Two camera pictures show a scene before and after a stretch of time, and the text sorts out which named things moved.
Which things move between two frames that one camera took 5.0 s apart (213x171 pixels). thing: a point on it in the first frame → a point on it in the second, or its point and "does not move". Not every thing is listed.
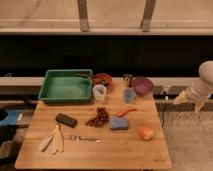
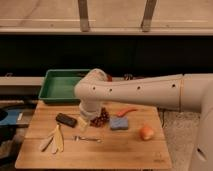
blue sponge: [119, 123] does not move
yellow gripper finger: [182, 98] → [82, 123]
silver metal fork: [75, 138] does not move
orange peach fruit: [146, 132] does not move
